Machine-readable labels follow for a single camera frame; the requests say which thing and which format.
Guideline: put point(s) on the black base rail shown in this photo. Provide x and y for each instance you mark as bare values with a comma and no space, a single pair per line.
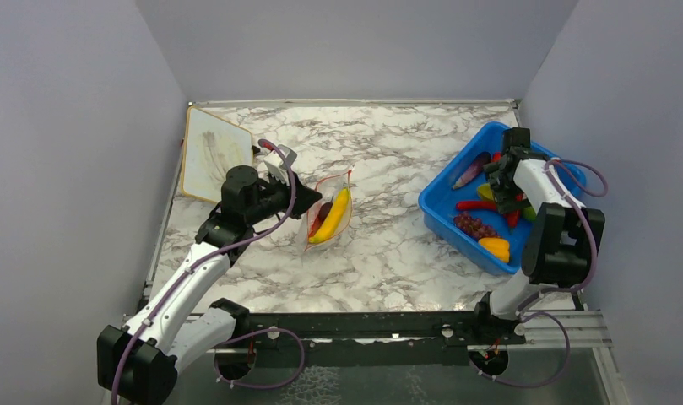
350,339

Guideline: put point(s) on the yellow toy star fruit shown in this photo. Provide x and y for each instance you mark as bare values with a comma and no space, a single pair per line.
485,193

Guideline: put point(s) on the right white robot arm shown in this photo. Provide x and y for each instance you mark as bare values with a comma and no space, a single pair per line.
560,252

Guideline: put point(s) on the clear orange zip bag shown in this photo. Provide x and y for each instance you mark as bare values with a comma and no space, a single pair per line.
329,188

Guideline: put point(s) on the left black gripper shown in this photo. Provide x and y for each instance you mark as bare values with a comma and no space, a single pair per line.
304,197

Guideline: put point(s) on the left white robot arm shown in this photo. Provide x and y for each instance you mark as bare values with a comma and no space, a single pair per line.
141,361

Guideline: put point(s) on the orange toy bell pepper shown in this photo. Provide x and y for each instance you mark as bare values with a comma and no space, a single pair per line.
498,247

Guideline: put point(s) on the purple toy grapes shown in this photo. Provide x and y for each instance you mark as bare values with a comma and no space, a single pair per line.
474,227

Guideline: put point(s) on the red toy chili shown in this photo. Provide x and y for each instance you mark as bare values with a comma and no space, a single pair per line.
476,205
512,218

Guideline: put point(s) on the white board yellow rim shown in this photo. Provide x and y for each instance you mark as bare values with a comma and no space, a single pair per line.
211,147

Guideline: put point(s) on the purple toy eggplant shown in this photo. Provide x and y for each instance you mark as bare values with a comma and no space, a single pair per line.
475,169

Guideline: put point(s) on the yellow toy banana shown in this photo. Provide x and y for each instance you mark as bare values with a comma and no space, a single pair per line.
333,219

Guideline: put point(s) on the green toy lime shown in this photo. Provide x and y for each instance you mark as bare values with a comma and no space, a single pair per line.
529,214

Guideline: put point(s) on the blue plastic bin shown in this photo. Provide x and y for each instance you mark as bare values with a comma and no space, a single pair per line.
438,200

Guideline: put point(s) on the brown toy plum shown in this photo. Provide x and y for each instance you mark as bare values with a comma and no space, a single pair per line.
320,218

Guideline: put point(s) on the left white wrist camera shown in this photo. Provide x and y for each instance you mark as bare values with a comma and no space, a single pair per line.
276,166

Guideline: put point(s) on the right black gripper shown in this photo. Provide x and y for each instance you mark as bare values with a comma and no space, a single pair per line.
505,201

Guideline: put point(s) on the aluminium frame rail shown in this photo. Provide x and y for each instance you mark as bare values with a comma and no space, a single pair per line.
584,328

